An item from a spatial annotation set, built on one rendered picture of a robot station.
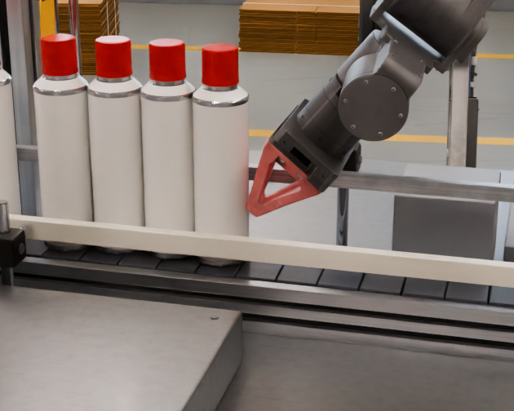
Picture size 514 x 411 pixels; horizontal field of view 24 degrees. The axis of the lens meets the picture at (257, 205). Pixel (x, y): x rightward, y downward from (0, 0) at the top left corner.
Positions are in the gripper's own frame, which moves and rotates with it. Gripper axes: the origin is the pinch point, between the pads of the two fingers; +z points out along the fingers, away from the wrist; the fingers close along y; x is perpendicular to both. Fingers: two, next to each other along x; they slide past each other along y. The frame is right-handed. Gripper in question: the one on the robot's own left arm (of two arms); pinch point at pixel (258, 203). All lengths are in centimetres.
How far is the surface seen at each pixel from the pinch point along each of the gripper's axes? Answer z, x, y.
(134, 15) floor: 187, -93, -499
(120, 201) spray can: 8.5, -9.8, 1.9
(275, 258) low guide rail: 1.3, 4.4, 3.8
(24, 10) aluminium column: 6.9, -31.0, -13.0
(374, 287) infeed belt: -2.9, 12.7, 3.4
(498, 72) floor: 63, 60, -423
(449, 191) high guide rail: -12.3, 12.3, -3.0
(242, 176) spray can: -1.5, -2.8, 1.2
